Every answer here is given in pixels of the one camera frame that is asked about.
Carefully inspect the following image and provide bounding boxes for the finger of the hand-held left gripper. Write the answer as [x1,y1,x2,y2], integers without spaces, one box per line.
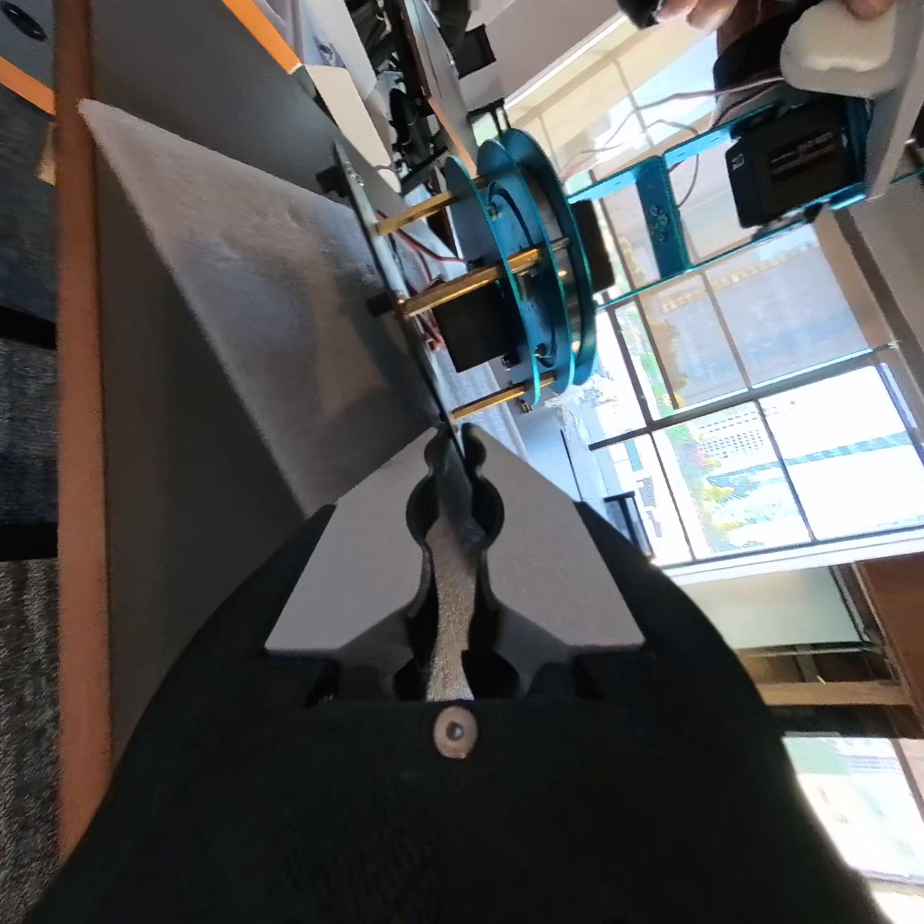
[780,0,924,199]

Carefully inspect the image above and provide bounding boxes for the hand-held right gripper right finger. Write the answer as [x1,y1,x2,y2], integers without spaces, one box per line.
[462,424,645,697]

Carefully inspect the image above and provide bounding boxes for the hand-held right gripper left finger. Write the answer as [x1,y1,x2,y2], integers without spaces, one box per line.
[264,432,445,700]

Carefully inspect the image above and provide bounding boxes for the blue toy robot arm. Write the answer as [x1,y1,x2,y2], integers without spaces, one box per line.
[316,94,924,557]

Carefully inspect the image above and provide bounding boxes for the empty black desk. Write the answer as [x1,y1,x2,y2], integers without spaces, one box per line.
[0,0,57,115]
[393,0,506,156]

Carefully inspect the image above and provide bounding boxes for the person's left hand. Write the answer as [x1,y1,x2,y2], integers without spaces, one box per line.
[660,0,896,31]

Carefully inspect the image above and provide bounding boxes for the large glass window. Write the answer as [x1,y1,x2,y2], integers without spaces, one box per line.
[505,22,924,564]
[783,732,924,885]

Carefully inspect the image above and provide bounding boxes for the white foam sheet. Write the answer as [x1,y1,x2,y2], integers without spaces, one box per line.
[79,100,477,759]

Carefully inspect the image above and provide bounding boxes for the mirrored wooden cabinet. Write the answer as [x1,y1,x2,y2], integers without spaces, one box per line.
[736,556,924,737]

